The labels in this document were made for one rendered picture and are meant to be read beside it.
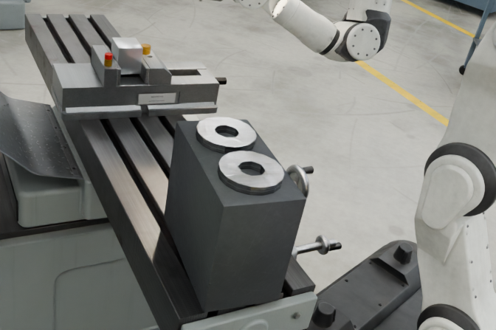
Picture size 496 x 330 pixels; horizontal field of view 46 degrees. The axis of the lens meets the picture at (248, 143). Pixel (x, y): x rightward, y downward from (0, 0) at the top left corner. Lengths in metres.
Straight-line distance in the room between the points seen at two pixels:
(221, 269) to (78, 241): 0.58
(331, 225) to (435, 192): 1.57
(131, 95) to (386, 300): 0.77
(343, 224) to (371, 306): 1.30
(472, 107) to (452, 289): 0.38
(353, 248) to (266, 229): 1.84
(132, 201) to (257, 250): 0.31
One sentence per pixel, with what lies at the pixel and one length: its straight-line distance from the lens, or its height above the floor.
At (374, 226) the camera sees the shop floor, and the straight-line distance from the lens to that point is 2.80.
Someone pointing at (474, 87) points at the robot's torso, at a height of 1.19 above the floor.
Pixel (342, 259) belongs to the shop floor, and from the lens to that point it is 2.54.
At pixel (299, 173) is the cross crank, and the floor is 0.68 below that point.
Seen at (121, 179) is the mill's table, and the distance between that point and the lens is 1.09.
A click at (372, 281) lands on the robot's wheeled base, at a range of 1.54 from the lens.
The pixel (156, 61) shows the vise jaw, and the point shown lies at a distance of 1.30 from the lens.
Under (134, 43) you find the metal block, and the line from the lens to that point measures 1.30.
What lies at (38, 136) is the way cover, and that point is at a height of 0.87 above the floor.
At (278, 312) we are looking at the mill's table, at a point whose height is 0.91.
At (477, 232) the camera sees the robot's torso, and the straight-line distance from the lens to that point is 1.28.
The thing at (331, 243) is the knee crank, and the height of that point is 0.52.
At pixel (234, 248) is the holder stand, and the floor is 1.05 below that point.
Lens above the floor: 1.55
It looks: 29 degrees down
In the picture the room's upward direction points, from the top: 12 degrees clockwise
